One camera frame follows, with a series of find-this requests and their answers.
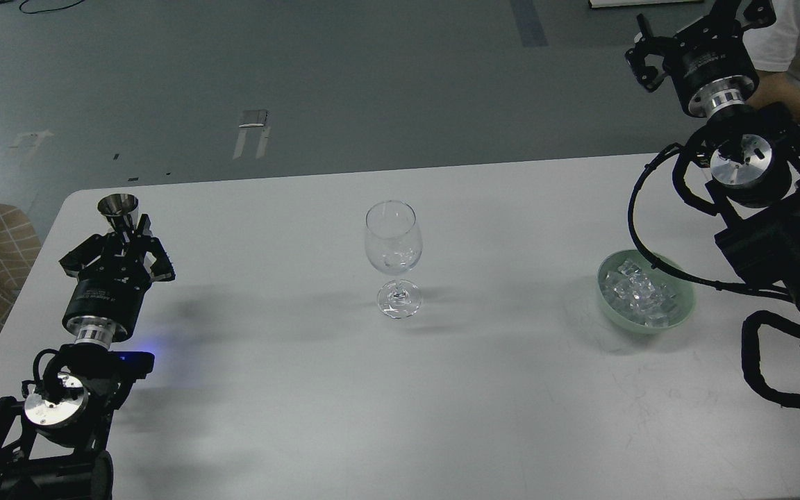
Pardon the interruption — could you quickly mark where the green bowl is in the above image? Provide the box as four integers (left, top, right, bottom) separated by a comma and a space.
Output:
596, 249, 696, 335

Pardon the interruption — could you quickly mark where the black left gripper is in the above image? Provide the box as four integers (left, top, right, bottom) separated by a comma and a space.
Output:
58, 213, 176, 345

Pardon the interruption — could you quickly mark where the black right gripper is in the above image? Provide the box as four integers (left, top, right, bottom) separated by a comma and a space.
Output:
625, 1, 776, 117

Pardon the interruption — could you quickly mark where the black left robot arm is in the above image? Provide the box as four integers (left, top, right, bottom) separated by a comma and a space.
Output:
0, 195, 175, 499

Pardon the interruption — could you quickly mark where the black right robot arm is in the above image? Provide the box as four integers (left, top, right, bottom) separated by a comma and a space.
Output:
625, 1, 800, 408

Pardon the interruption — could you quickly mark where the clear wine glass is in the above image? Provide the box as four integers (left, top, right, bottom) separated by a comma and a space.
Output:
364, 200, 423, 319

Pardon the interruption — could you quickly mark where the metal floor plate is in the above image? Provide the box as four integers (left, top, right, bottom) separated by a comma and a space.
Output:
232, 108, 271, 160

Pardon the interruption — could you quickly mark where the steel double jigger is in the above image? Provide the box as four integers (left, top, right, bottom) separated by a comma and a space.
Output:
97, 194, 139, 244

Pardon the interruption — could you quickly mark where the clear ice cubes pile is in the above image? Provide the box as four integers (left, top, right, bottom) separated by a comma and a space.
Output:
598, 258, 678, 327

